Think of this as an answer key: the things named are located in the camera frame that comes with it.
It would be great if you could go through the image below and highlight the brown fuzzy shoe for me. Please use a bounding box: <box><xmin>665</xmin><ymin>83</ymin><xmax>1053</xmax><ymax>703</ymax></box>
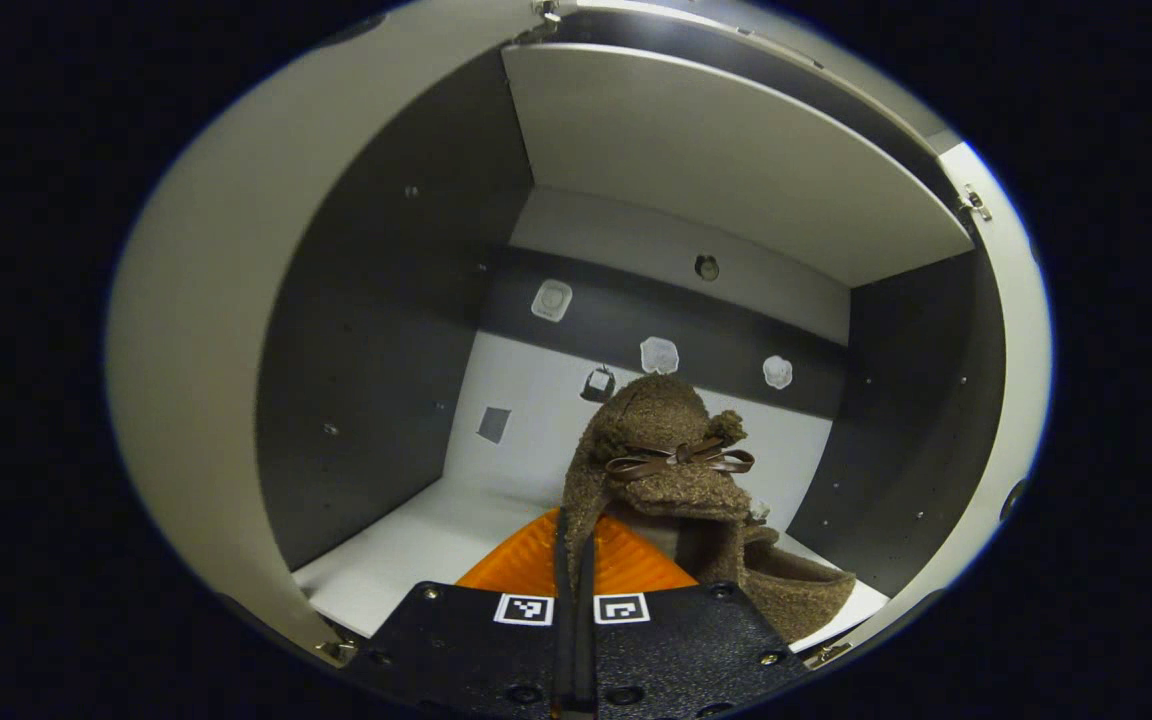
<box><xmin>734</xmin><ymin>525</ymin><xmax>858</xmax><ymax>644</ymax></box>
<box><xmin>561</xmin><ymin>374</ymin><xmax>757</xmax><ymax>601</ymax></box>

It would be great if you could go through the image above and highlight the white cabinet door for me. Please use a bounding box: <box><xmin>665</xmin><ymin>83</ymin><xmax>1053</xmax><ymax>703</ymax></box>
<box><xmin>804</xmin><ymin>140</ymin><xmax>1055</xmax><ymax>669</ymax></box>
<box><xmin>104</xmin><ymin>0</ymin><xmax>549</xmax><ymax>668</ymax></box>

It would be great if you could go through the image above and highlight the white shoe cabinet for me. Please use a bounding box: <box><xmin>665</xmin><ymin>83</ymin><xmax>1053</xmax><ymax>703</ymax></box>
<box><xmin>256</xmin><ymin>0</ymin><xmax>1009</xmax><ymax>646</ymax></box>

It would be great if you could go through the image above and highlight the white cabinet shelf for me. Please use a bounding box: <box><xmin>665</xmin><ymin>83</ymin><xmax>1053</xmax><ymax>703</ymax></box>
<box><xmin>501</xmin><ymin>42</ymin><xmax>975</xmax><ymax>289</ymax></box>

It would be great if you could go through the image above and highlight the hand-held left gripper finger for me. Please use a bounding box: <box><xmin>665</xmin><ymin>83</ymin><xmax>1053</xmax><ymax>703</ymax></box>
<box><xmin>341</xmin><ymin>508</ymin><xmax>578</xmax><ymax>720</ymax></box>
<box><xmin>576</xmin><ymin>512</ymin><xmax>812</xmax><ymax>720</ymax></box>

